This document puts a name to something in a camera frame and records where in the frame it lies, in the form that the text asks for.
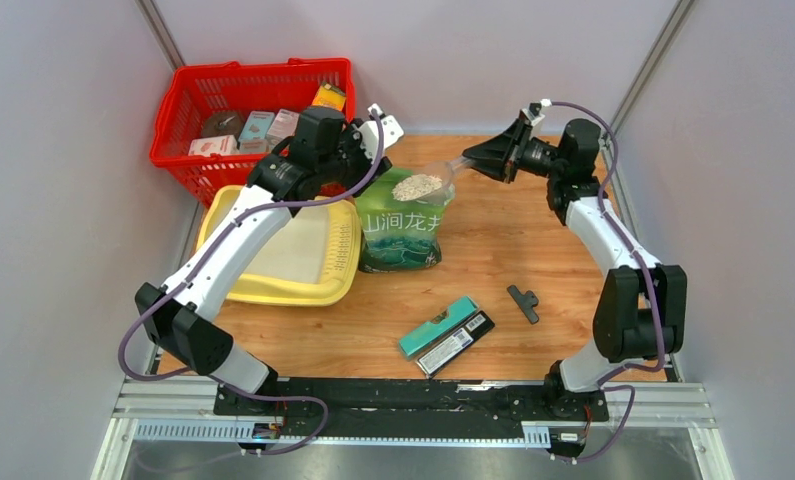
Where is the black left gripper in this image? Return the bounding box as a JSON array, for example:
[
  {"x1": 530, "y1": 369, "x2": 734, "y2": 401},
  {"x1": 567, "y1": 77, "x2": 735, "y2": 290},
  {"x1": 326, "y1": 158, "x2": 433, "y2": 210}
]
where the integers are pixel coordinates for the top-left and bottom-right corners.
[{"x1": 316, "y1": 117, "x2": 390, "y2": 198}]

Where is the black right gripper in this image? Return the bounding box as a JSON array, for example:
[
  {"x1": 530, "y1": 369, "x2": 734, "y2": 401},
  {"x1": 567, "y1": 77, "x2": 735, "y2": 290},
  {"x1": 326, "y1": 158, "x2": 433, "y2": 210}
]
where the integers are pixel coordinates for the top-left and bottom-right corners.
[{"x1": 462, "y1": 119, "x2": 566, "y2": 183}]

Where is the clear plastic litter scoop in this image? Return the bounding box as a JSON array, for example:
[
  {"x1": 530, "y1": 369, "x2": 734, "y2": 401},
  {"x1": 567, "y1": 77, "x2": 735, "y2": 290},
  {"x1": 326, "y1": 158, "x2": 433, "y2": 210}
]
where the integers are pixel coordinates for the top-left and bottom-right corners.
[{"x1": 391, "y1": 156, "x2": 475, "y2": 205}]

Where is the green cat litter bag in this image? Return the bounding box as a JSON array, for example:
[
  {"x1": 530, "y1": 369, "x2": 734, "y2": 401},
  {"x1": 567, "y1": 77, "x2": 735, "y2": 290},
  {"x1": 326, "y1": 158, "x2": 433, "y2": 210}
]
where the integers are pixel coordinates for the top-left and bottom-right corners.
[{"x1": 355, "y1": 184, "x2": 455, "y2": 273}]

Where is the black bag sealing clip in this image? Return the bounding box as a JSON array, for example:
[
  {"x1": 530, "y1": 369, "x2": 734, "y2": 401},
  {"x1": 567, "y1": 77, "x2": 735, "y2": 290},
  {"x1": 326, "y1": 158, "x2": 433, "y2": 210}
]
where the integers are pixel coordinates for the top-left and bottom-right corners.
[{"x1": 507, "y1": 285, "x2": 540, "y2": 325}]

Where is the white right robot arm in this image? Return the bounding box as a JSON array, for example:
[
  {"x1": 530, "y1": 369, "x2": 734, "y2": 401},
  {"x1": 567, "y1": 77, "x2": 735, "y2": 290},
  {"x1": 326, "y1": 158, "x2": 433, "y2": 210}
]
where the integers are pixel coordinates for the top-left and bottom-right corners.
[{"x1": 462, "y1": 118, "x2": 688, "y2": 419}]

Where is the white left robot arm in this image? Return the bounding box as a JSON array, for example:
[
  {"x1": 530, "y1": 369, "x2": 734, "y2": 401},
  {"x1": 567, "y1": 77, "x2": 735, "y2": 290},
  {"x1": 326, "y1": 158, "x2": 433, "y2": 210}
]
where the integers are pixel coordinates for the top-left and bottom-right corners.
[{"x1": 121, "y1": 104, "x2": 404, "y2": 415}]

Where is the pink white small box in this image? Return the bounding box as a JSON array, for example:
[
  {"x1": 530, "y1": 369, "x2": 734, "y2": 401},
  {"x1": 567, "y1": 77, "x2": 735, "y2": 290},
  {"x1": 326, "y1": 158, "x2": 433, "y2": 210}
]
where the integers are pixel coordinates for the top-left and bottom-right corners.
[{"x1": 265, "y1": 109, "x2": 299, "y2": 146}]

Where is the teal small box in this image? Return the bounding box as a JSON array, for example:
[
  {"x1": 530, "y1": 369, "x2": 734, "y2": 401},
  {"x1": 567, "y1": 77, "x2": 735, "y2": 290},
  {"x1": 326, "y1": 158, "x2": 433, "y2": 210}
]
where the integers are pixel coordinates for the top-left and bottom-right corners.
[{"x1": 238, "y1": 110, "x2": 275, "y2": 143}]

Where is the yellow litter box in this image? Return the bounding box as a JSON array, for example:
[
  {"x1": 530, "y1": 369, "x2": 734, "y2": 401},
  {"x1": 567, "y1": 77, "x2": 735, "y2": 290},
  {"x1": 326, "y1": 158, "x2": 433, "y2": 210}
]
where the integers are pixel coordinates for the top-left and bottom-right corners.
[{"x1": 226, "y1": 200, "x2": 361, "y2": 307}]

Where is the white red small box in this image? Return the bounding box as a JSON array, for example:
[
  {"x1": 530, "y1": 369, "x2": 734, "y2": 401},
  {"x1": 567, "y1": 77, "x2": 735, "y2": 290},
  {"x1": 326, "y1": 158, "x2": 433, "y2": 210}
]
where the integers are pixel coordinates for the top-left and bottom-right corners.
[{"x1": 188, "y1": 135, "x2": 238, "y2": 157}]

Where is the yellow green sponge pack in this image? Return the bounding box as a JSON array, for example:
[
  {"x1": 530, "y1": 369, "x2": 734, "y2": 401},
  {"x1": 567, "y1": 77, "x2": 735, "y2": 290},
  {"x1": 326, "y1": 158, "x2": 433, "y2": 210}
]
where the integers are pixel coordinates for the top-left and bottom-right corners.
[{"x1": 311, "y1": 82, "x2": 347, "y2": 111}]

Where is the brown round lid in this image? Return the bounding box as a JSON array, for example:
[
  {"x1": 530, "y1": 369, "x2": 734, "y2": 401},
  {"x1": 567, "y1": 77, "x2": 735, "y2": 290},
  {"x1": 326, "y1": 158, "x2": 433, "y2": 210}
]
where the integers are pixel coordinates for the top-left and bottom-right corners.
[{"x1": 200, "y1": 111, "x2": 245, "y2": 138}]

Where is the red plastic shopping basket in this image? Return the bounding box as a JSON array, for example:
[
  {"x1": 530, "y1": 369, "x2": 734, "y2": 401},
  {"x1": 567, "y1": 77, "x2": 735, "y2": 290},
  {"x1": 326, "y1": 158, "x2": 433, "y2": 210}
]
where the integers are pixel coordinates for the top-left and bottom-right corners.
[{"x1": 149, "y1": 57, "x2": 355, "y2": 206}]

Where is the teal spirit level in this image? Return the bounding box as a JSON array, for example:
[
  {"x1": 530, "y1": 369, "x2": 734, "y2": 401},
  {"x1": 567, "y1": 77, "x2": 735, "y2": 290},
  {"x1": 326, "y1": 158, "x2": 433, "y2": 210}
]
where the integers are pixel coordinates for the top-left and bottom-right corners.
[{"x1": 398, "y1": 296, "x2": 479, "y2": 359}]

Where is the black RAM stick package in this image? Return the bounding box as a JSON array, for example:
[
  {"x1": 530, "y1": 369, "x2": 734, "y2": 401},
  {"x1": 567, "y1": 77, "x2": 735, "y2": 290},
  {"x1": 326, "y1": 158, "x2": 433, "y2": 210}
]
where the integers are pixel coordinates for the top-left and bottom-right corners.
[{"x1": 415, "y1": 310, "x2": 496, "y2": 379}]

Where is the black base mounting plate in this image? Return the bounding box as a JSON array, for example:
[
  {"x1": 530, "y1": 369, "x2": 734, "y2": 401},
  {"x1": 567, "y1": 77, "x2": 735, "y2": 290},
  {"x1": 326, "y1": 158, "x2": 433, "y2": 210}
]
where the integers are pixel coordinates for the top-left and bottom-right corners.
[{"x1": 213, "y1": 377, "x2": 609, "y2": 440}]

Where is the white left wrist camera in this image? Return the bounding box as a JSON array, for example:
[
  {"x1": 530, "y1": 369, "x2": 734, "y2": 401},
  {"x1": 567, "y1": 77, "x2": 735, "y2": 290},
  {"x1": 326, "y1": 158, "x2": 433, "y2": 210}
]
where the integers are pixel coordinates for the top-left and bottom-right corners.
[{"x1": 358, "y1": 103, "x2": 405, "y2": 161}]

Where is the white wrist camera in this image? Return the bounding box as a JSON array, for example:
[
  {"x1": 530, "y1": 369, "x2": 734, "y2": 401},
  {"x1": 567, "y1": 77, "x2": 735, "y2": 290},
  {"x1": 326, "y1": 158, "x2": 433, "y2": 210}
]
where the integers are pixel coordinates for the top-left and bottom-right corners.
[
  {"x1": 519, "y1": 99, "x2": 552, "y2": 137},
  {"x1": 358, "y1": 103, "x2": 405, "y2": 161}
]

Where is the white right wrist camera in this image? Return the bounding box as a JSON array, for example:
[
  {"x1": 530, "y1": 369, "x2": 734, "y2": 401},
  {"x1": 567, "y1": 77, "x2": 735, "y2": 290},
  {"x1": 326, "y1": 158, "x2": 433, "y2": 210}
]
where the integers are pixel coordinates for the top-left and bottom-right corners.
[{"x1": 519, "y1": 99, "x2": 552, "y2": 137}]

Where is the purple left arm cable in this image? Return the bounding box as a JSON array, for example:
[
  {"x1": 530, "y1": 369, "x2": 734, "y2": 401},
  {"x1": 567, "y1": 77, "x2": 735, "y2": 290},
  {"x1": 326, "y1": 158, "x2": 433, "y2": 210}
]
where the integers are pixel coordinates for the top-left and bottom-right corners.
[{"x1": 117, "y1": 109, "x2": 388, "y2": 458}]

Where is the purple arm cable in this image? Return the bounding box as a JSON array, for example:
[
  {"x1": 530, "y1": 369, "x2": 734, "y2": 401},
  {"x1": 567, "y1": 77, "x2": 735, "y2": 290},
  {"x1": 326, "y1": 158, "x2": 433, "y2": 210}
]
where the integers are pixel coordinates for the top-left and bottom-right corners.
[
  {"x1": 117, "y1": 109, "x2": 388, "y2": 458},
  {"x1": 539, "y1": 99, "x2": 669, "y2": 465}
]

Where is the aluminium frame rail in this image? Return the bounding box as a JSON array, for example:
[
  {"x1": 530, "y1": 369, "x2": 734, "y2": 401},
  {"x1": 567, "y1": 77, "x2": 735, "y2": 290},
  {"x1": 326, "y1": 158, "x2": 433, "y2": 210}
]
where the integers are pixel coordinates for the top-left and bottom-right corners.
[{"x1": 610, "y1": 0, "x2": 697, "y2": 133}]

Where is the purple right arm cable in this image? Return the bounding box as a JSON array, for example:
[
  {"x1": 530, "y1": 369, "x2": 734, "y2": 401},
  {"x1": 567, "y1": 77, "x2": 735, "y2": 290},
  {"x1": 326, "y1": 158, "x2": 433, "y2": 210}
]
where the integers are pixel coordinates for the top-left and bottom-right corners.
[{"x1": 539, "y1": 99, "x2": 669, "y2": 465}]

